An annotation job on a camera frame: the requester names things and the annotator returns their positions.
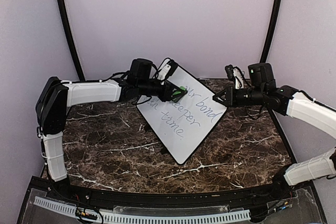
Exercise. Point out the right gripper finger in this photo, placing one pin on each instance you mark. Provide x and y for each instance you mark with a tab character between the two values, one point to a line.
220	96
220	101

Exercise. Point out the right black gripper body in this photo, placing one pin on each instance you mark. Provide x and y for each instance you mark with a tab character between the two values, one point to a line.
231	100

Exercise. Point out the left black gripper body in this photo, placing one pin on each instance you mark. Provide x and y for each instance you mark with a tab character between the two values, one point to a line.
165	96

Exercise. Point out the green whiteboard eraser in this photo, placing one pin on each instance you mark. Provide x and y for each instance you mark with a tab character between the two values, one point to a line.
179	92

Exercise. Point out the white whiteboard black frame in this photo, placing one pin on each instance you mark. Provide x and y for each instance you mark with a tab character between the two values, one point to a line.
184	125

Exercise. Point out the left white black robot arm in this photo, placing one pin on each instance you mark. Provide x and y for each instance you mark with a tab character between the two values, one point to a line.
59	96

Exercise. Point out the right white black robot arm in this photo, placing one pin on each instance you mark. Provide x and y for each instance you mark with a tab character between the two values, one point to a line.
287	101

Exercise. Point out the black whiteboard stand clip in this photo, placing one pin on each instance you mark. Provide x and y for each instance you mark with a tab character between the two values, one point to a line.
147	128

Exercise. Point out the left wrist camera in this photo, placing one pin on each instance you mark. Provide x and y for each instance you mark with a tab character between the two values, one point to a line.
166	69

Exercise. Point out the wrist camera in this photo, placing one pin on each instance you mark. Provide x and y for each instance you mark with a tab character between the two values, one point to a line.
235	75
166	69

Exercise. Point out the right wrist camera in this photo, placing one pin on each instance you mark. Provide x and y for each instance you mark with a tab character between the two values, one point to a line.
235	75

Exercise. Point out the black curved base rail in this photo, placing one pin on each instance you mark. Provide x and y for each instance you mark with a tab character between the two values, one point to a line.
249	197

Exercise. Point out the right black frame post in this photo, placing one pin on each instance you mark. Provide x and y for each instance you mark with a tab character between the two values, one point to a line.
270	31

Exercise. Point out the black frame post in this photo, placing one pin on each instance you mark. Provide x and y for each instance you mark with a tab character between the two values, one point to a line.
270	31
70	39

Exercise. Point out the white slotted cable duct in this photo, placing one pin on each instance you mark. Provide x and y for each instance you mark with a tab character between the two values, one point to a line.
145	215

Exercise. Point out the left black frame post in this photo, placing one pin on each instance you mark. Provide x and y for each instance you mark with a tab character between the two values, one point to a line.
70	39

